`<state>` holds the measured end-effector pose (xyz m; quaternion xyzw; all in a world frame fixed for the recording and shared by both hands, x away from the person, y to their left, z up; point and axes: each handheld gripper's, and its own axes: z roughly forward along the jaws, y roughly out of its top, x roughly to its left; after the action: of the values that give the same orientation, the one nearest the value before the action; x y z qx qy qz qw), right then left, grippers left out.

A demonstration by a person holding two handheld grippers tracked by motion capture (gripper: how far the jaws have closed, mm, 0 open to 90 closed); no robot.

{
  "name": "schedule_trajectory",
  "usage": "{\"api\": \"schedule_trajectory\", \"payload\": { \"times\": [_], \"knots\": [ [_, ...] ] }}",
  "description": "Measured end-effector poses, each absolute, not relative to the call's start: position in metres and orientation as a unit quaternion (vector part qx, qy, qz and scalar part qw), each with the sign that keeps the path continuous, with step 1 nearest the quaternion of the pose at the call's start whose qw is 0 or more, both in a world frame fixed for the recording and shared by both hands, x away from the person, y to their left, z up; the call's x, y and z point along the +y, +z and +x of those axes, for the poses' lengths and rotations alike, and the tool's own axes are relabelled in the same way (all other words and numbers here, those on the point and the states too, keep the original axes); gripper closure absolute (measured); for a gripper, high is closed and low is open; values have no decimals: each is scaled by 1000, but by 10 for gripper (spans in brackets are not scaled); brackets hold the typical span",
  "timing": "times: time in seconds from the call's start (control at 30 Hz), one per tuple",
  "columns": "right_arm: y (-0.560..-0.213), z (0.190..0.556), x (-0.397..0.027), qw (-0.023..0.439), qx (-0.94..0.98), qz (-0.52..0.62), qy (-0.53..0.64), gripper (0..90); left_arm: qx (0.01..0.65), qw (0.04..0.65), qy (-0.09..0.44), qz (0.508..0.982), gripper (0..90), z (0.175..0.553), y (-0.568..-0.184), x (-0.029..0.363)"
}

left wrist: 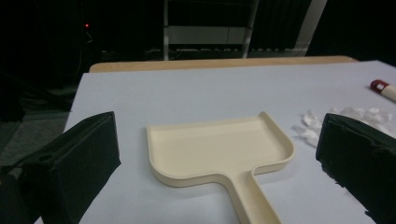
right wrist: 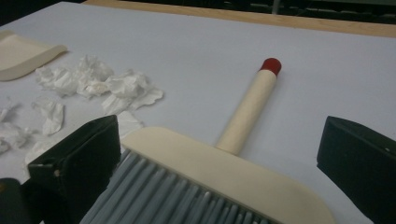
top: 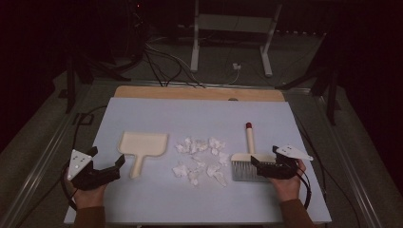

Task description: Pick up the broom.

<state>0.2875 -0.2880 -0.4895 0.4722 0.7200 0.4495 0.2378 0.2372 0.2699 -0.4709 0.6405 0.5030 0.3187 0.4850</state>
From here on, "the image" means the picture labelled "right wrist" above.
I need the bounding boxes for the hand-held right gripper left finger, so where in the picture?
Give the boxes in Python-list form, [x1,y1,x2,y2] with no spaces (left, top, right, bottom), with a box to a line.
[21,115,121,224]

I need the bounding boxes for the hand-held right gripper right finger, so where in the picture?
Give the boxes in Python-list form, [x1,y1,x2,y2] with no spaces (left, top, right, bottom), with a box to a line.
[317,116,396,224]

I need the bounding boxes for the pile of paper scraps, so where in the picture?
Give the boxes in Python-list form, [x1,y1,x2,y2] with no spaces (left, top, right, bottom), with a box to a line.
[0,55,164,166]

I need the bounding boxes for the cream plastic dustpan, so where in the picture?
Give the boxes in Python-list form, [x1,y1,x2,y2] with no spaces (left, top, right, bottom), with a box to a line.
[0,30,68,82]

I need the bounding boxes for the cream hand brush grey bristles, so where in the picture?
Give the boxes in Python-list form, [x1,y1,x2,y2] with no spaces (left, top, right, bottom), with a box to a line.
[78,57,337,224]

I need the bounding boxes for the pale blue table mat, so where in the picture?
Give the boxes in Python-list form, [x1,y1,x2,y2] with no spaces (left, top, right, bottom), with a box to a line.
[0,1,396,224]

